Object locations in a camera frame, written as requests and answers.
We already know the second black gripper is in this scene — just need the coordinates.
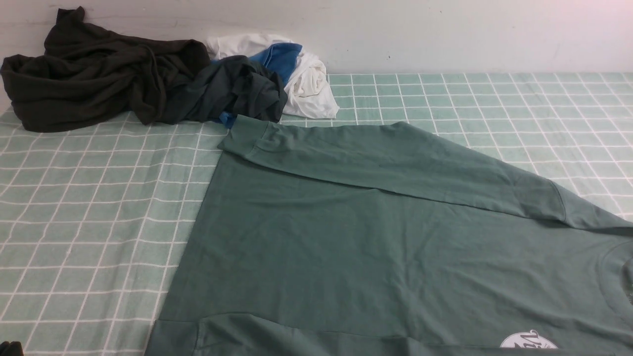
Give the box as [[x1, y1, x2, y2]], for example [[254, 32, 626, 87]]
[[0, 342, 24, 356]]

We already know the green long sleeve shirt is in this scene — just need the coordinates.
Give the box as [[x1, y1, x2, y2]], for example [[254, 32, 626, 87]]
[[145, 116, 633, 356]]

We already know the white crumpled garment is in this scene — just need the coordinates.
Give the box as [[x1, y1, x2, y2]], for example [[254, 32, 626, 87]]
[[206, 33, 339, 119]]

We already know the blue crumpled garment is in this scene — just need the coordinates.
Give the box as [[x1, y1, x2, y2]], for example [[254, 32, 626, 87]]
[[212, 43, 302, 128]]

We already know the green checkered tablecloth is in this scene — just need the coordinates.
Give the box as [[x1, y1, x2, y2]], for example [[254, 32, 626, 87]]
[[0, 72, 633, 356]]

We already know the dark green crumpled garment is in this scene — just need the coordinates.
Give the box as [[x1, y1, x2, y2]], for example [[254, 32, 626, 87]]
[[157, 55, 287, 126]]

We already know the dark brown crumpled garment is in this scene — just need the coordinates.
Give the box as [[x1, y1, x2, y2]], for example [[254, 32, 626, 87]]
[[1, 7, 211, 133]]

